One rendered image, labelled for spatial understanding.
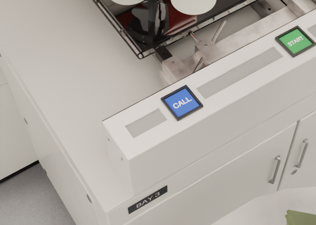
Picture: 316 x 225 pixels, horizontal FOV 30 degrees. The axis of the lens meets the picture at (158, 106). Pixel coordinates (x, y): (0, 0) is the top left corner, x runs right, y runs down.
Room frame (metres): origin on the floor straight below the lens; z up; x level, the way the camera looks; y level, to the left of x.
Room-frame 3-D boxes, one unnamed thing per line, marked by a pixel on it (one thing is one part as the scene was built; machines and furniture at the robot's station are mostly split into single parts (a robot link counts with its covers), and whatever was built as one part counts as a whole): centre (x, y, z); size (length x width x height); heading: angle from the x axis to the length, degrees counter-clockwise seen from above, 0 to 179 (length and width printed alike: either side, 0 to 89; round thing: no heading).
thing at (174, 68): (0.71, -0.05, 0.89); 0.08 x 0.03 x 0.03; 30
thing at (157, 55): (0.77, -0.02, 0.90); 0.04 x 0.02 x 0.03; 30
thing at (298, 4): (0.87, -0.33, 0.89); 0.08 x 0.03 x 0.03; 30
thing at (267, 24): (0.79, -0.18, 0.87); 0.36 x 0.08 x 0.03; 120
